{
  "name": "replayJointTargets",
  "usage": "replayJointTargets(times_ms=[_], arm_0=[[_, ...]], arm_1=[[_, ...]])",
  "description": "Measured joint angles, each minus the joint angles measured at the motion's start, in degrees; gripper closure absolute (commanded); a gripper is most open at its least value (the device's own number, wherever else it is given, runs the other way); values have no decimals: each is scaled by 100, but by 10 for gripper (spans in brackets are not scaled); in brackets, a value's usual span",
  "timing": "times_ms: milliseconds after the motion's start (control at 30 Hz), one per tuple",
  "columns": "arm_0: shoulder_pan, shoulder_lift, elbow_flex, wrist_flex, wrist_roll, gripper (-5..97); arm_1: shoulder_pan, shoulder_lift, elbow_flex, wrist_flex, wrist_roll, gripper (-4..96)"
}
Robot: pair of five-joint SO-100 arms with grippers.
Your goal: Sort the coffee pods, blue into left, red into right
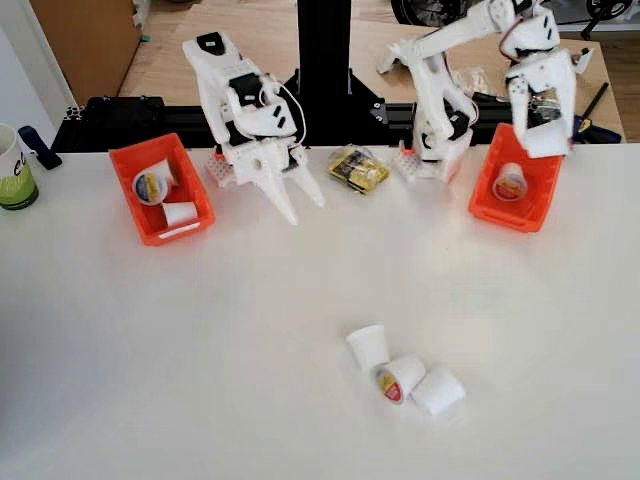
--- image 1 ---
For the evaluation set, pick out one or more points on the white fixed gripper finger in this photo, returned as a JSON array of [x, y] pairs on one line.
[[280, 202], [567, 110]]

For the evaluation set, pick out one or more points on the white moving gripper finger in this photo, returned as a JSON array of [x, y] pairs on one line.
[[307, 187], [520, 107]]

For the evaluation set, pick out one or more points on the white coffee pod red lid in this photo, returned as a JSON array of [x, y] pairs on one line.
[[510, 175], [407, 372], [547, 140]]

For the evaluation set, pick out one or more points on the yellow black sachet bundle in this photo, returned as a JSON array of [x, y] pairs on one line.
[[357, 172]]

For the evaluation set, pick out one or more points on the white coffee pod blue lid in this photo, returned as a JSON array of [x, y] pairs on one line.
[[180, 212]]

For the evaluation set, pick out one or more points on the white pod blue yellow lid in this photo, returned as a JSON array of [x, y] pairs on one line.
[[150, 189]]

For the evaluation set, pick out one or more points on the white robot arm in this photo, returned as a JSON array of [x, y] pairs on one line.
[[430, 85], [210, 70]]

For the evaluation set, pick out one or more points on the silver metal clamp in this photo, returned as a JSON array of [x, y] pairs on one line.
[[545, 107]]

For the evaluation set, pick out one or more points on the blue yellow bar clamp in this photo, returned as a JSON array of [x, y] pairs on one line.
[[595, 131]]

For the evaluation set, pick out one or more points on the clear bag of screws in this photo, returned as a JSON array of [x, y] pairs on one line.
[[480, 80]]

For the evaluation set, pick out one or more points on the white part with electronics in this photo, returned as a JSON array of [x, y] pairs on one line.
[[582, 60]]

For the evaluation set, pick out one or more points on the black bicycle wheel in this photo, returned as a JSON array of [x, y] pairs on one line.
[[425, 15]]

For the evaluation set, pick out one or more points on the white printed robot part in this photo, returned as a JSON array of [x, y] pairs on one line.
[[390, 57]]

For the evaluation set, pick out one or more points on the black flat box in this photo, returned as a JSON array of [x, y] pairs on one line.
[[125, 104]]

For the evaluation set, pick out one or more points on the orange plastic bin white label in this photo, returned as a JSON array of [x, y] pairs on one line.
[[125, 170]]

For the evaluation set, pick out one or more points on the wooden cabinet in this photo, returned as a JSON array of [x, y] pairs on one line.
[[85, 45]]

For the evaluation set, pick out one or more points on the white green mug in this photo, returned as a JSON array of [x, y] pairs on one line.
[[15, 170]]

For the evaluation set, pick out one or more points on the black camera mast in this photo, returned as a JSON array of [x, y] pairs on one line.
[[324, 50]]

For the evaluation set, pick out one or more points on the black aluminium rail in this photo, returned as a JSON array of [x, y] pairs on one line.
[[100, 137]]

